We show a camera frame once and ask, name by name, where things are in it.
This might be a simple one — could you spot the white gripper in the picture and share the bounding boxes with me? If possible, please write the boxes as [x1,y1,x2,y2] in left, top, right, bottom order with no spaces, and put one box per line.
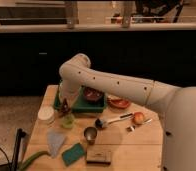
[59,81,79,116]

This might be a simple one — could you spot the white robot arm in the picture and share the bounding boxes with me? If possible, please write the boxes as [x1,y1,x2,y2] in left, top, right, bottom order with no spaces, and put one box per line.
[59,53,196,171]

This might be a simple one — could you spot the small green cup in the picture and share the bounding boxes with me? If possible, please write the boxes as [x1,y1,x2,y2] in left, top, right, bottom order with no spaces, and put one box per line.
[61,114,75,129]

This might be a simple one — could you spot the white paper cup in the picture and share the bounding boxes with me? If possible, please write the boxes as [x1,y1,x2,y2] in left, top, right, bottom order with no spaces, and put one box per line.
[38,106,54,124]

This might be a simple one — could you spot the metal steel cup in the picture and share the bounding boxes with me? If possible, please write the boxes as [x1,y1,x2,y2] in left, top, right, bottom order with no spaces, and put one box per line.
[84,127,97,145]

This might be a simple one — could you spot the green plastic tray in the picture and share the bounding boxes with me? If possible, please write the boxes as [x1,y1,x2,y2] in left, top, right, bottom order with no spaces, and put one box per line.
[53,80,108,114]

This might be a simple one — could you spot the green sponge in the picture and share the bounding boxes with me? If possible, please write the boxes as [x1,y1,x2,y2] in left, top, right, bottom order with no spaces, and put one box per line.
[62,143,85,166]

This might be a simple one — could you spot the brown wooden block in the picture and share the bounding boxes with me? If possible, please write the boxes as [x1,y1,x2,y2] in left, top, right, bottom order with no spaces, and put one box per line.
[86,149,112,165]

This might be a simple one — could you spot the orange red plate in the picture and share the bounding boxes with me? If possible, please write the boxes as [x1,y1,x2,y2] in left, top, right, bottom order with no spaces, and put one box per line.
[107,98,130,109]

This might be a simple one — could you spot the small metal clip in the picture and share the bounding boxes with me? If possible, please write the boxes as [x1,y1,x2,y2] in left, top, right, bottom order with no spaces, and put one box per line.
[126,126,135,132]

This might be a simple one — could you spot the red yellow apple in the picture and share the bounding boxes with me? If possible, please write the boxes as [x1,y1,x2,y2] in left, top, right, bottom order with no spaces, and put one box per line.
[132,112,145,125]

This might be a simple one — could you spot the black stand post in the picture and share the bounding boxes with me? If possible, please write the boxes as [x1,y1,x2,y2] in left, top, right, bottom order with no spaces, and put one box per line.
[11,128,26,171]

